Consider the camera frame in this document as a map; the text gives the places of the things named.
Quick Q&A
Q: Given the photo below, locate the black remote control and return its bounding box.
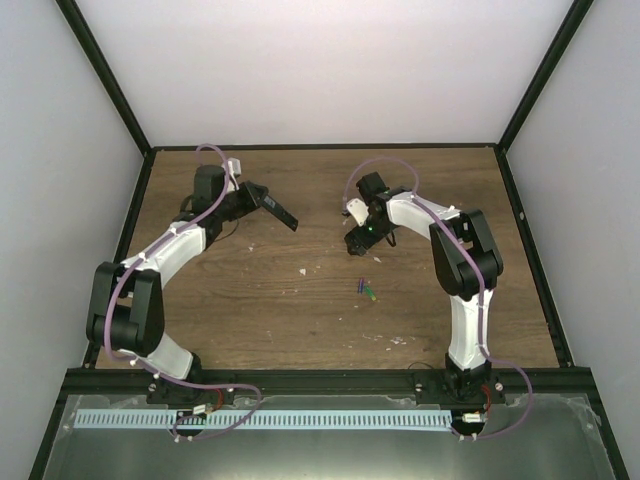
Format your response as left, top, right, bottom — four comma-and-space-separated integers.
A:
259, 193, 299, 232

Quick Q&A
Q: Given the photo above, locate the green AAA battery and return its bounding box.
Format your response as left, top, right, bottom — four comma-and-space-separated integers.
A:
364, 286, 377, 302

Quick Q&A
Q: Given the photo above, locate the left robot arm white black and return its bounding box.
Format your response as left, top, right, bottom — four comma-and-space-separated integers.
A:
86, 158, 268, 404

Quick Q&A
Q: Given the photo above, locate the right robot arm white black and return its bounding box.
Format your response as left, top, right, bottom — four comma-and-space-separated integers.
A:
344, 172, 504, 403

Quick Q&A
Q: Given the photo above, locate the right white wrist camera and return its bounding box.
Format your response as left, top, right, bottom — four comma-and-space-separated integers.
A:
346, 198, 369, 226

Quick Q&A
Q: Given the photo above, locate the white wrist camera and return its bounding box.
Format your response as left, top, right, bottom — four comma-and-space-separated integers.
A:
346, 198, 369, 226
227, 158, 242, 178

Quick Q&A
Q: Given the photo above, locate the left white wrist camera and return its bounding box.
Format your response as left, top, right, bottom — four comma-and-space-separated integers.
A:
227, 158, 242, 178

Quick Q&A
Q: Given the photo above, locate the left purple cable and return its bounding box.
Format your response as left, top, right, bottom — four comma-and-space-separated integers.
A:
102, 143, 264, 444

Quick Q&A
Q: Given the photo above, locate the purple cable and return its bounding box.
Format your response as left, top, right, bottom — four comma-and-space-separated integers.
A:
102, 143, 264, 444
339, 158, 534, 443

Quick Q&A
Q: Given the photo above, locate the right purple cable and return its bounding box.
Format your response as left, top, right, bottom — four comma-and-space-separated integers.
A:
339, 158, 534, 443

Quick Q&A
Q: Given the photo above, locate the light blue slotted cable duct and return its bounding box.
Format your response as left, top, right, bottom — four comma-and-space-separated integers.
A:
72, 409, 453, 432

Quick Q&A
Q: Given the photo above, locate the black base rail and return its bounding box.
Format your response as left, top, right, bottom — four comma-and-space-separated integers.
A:
147, 368, 506, 405

